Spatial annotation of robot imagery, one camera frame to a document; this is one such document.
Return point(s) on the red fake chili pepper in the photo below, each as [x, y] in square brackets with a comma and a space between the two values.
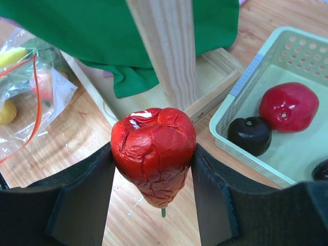
[153, 149]

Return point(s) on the dark purple fake eggplant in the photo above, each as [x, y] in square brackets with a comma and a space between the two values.
[320, 171]

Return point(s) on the green sleeveless shirt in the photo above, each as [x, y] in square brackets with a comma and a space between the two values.
[103, 35]

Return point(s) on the green fake lettuce leaf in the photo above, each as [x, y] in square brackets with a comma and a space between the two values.
[47, 53]

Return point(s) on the small dark fake plum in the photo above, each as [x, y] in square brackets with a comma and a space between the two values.
[253, 134]

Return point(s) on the yellow fake banana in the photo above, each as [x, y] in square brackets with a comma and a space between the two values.
[12, 56]

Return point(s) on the wooden clothes rack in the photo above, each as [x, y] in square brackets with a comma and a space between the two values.
[194, 84]

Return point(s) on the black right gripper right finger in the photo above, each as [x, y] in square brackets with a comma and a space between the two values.
[233, 209]

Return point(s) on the light green plastic basket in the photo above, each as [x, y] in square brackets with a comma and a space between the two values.
[288, 55]

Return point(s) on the clear zip top bag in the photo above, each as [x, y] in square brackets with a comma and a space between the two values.
[19, 83]

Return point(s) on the red fake apple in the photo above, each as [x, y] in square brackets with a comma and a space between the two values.
[289, 107]

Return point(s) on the orange fake peach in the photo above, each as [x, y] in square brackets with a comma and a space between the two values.
[44, 77]

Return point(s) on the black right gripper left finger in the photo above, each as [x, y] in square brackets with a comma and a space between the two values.
[67, 208]

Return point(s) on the yellow fake lemon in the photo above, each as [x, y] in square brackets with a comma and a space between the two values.
[8, 112]

